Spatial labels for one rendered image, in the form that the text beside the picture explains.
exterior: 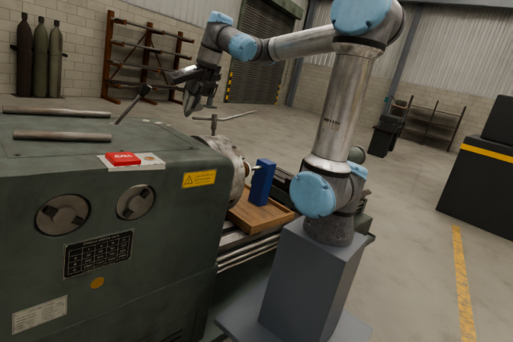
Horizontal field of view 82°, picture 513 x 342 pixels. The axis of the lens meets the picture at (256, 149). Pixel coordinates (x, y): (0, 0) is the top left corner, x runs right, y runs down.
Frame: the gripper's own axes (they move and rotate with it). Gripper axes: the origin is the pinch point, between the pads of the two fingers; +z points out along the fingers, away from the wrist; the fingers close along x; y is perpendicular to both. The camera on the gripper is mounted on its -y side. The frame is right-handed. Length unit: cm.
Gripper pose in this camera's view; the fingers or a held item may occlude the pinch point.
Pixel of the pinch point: (185, 113)
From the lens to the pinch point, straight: 109.1
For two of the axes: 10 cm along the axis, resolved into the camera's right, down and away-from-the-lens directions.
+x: -6.1, -5.6, 5.6
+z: -3.8, 8.3, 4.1
